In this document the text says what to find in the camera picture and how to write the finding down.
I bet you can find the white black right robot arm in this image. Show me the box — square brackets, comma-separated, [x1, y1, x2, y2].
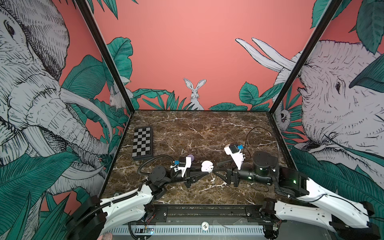
[213, 151, 381, 240]

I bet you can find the white perforated vent strip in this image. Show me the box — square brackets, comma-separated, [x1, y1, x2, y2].
[109, 225, 265, 236]

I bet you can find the black white chessboard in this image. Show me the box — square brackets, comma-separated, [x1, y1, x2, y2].
[132, 126, 154, 161]

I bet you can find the black left corner post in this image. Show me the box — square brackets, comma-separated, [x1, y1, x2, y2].
[75, 0, 135, 115]

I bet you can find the black right corner post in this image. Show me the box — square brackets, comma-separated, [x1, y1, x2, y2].
[269, 0, 342, 115]

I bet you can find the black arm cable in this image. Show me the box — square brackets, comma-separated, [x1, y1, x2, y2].
[242, 126, 280, 160]
[137, 154, 175, 176]

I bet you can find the black corner post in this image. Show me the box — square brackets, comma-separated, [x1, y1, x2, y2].
[75, 0, 135, 115]
[269, 0, 342, 115]

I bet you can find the purple earbud charging case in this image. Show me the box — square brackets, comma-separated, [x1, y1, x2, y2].
[187, 154, 195, 162]

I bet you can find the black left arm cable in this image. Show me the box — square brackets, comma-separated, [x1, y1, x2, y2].
[137, 154, 175, 176]

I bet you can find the poker chip on vent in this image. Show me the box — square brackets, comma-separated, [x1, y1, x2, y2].
[201, 222, 210, 231]

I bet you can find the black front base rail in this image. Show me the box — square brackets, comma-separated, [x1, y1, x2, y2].
[144, 204, 284, 231]

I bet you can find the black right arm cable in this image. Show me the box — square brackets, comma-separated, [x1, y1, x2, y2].
[242, 126, 280, 160]

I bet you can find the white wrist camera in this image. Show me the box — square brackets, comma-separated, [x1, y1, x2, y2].
[224, 144, 245, 170]
[171, 157, 192, 178]

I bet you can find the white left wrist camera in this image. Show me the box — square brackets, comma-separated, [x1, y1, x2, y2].
[171, 157, 192, 178]

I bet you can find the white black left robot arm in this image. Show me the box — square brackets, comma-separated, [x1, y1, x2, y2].
[65, 161, 213, 240]

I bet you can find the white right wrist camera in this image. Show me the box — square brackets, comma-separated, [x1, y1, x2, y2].
[224, 144, 245, 170]

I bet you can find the white round puck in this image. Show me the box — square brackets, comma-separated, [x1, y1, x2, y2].
[201, 161, 214, 173]

